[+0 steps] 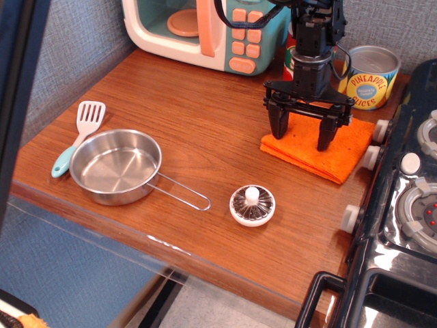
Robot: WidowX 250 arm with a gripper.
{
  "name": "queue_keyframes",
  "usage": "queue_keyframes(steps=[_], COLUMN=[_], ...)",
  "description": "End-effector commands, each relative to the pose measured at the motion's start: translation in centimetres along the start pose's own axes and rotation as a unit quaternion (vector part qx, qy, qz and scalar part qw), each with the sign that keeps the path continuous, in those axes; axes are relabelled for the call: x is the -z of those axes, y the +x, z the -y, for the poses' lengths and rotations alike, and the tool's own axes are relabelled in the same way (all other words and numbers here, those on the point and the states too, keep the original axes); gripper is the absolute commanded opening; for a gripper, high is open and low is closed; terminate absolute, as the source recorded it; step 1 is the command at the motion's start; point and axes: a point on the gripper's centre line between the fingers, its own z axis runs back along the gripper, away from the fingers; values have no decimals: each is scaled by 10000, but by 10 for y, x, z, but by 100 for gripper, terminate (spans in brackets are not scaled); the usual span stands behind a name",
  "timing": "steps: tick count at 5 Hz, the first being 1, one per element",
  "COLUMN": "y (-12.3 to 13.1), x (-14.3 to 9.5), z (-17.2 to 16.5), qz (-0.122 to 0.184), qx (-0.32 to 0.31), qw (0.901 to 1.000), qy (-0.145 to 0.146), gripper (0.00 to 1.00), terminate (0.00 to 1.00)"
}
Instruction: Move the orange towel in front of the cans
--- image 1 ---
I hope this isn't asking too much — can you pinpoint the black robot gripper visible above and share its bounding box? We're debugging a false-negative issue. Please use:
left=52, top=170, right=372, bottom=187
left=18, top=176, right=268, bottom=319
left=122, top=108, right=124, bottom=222
left=264, top=51, right=354, bottom=152

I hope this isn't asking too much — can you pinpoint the orange towel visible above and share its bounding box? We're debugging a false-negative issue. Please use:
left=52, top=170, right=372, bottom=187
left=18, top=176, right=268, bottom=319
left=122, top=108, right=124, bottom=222
left=260, top=114, right=376, bottom=185

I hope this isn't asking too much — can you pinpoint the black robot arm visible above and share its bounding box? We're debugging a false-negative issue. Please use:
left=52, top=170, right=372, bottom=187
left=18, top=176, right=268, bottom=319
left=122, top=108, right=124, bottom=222
left=264, top=1, right=355, bottom=151

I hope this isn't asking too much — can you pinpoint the tomato sauce can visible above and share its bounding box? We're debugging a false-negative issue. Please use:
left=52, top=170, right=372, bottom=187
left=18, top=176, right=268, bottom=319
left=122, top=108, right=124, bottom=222
left=283, top=23, right=296, bottom=81

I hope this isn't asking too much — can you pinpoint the white stove knob middle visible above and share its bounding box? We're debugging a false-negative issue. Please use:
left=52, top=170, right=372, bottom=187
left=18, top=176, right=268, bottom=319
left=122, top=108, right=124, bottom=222
left=363, top=146, right=380, bottom=171

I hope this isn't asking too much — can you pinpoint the white stove knob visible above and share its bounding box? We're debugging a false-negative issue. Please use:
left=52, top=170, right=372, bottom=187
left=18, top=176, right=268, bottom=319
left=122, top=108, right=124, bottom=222
left=341, top=204, right=361, bottom=234
left=372, top=120, right=390, bottom=144
left=363, top=146, right=380, bottom=171

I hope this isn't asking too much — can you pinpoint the white stove knob rear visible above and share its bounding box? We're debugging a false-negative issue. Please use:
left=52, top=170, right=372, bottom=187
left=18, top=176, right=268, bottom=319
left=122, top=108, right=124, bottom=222
left=372, top=120, right=390, bottom=144

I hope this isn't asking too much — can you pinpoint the pineapple slices can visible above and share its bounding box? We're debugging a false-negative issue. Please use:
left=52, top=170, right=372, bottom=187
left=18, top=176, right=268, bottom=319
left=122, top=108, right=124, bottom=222
left=338, top=45, right=401, bottom=110

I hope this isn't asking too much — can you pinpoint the white stove knob front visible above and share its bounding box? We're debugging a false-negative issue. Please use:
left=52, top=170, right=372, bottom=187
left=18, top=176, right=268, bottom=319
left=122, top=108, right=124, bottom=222
left=341, top=204, right=361, bottom=234

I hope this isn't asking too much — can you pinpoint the teal toy microwave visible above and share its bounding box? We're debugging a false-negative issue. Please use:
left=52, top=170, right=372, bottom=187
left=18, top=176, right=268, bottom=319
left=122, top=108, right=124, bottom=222
left=122, top=1, right=290, bottom=76

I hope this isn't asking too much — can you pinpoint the orange plate in microwave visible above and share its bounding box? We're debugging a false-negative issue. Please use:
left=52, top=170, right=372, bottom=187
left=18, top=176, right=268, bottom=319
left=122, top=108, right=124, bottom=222
left=167, top=8, right=199, bottom=38

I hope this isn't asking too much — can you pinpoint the black toy stove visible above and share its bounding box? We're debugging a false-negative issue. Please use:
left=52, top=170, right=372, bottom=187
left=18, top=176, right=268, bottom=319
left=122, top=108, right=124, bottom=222
left=294, top=58, right=437, bottom=328

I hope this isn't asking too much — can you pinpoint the steel frying pan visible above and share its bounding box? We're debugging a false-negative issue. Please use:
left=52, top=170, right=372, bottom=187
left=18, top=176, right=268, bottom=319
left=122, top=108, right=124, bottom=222
left=69, top=129, right=212, bottom=211

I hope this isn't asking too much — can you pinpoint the black cable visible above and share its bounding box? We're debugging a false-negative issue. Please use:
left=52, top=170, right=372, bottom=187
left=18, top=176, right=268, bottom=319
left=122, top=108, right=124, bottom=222
left=214, top=0, right=286, bottom=30

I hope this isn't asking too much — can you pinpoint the black oven door handle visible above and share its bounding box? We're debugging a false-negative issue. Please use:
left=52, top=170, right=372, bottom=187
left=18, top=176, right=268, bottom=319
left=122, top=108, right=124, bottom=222
left=295, top=271, right=347, bottom=328

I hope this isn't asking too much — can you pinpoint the white spatula teal handle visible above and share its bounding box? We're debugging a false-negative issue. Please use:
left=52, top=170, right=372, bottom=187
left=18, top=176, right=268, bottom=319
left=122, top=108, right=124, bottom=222
left=51, top=100, right=106, bottom=178

